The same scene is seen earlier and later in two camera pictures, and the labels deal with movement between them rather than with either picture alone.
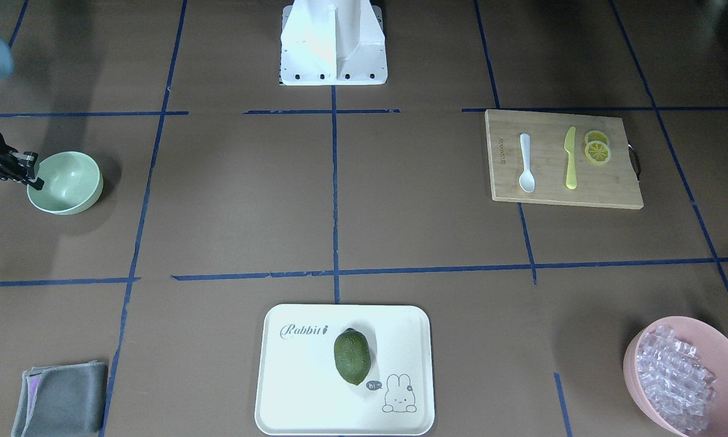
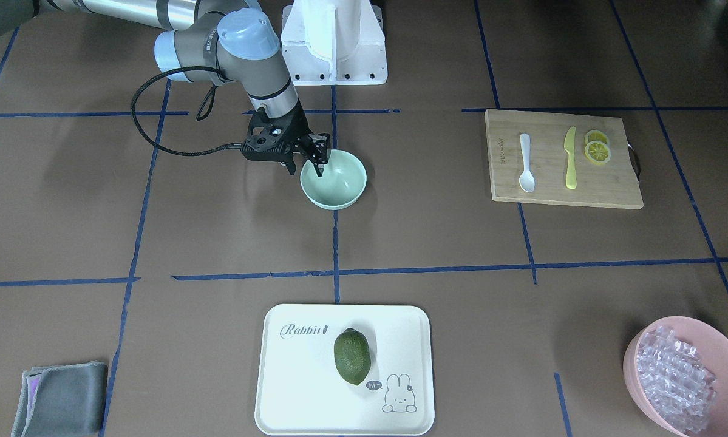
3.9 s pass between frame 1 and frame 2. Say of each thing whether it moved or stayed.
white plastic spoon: stayed
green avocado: stayed
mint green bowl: moved
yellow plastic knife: stayed
